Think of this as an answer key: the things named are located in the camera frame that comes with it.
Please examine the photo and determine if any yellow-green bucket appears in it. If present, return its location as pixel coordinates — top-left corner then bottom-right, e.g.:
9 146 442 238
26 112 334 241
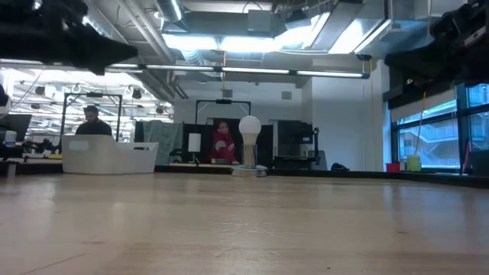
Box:
406 154 423 173

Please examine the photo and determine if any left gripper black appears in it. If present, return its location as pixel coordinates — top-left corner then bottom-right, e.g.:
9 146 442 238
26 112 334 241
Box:
21 21 140 76

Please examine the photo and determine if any grey ceiling unit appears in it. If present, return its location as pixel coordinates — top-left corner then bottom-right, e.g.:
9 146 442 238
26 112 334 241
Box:
246 8 287 38

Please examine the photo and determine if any person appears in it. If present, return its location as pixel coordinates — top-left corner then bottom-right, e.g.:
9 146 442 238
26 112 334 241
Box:
75 105 113 137
207 120 241 166

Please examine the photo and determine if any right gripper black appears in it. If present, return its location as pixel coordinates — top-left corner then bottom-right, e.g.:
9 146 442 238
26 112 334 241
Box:
384 39 466 88

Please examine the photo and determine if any black monitor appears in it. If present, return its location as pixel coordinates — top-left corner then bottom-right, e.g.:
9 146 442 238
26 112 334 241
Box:
0 113 33 143

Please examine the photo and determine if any white plastic bin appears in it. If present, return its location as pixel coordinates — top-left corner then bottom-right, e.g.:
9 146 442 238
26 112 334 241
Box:
60 134 160 175

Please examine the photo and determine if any silver ventilation duct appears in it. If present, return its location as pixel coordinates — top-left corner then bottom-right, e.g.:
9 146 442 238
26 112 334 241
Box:
154 0 185 24

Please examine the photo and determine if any grey curtain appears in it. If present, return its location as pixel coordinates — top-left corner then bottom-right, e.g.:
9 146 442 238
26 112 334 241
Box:
134 120 184 166

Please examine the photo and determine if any small white shade lamp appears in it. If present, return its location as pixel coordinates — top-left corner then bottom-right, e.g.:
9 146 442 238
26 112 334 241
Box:
187 132 202 164

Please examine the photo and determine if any chrome desk lamp white bulb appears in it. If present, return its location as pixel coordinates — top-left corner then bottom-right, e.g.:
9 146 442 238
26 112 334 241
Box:
230 115 269 178

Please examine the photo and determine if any black cabinet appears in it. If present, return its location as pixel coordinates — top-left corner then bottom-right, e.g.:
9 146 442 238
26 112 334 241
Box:
273 120 320 171

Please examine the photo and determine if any black overhead rig frame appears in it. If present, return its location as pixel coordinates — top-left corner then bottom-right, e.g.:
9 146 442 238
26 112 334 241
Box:
194 98 253 127
59 92 124 144

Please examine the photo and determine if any LED light bar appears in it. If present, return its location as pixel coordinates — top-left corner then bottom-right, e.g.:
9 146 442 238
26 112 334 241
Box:
0 57 371 80

